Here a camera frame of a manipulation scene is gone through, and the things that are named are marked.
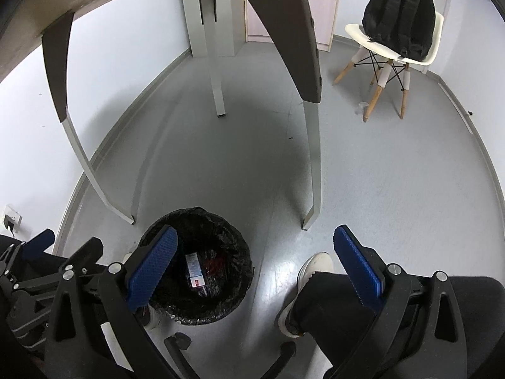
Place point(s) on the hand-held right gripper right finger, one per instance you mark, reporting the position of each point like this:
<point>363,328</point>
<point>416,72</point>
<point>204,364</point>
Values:
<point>357,268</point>

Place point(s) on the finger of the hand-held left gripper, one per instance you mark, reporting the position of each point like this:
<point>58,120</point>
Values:
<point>88,250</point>
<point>39,240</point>

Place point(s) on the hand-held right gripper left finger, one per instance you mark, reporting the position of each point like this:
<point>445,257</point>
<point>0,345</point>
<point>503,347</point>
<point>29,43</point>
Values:
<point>154,268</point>

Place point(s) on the trash bin with black bag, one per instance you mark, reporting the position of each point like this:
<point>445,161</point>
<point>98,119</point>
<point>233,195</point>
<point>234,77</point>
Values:
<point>225,296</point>

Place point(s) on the person's right leg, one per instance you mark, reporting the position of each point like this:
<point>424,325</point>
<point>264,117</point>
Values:
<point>339,304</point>

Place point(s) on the small printed carton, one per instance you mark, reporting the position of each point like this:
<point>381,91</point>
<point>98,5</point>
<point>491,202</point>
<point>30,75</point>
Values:
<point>196,270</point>

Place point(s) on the person's right shoe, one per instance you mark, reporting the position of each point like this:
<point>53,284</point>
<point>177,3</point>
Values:
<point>311,268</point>

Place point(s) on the black office chair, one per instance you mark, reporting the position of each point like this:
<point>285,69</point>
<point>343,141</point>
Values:
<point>284,353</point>

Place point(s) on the small clear plastic scrap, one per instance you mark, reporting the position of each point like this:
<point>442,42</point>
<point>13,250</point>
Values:
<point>362,106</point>

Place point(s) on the round wooden table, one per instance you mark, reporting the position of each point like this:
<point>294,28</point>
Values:
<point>307,47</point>

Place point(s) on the white chair with wooden legs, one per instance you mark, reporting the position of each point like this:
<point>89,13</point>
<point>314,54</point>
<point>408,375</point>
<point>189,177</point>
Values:
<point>363,33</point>

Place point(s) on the black backpack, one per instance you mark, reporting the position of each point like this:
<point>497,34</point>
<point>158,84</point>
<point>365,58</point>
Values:
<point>398,15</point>

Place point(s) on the pink cabinet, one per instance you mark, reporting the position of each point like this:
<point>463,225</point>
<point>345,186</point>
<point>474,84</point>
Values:
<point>319,12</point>

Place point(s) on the white wall socket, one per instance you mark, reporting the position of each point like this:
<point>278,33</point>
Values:
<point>14,215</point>

